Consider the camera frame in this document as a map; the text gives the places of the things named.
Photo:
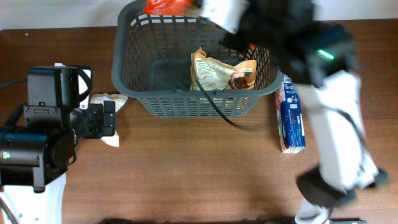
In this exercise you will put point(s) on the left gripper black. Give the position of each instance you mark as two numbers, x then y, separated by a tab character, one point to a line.
103	120

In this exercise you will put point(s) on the grey plastic basket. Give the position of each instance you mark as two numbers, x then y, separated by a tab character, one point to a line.
152	63

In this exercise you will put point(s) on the tan snack bag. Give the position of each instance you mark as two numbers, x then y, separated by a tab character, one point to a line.
213	74

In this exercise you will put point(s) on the orange cracker packet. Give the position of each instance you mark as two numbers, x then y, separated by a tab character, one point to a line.
167	7

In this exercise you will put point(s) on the blue biscuit box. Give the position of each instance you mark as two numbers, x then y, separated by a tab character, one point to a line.
289	116

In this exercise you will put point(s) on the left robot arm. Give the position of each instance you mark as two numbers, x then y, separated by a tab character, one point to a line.
40	138

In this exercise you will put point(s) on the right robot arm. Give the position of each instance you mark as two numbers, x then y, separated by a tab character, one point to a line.
320	60

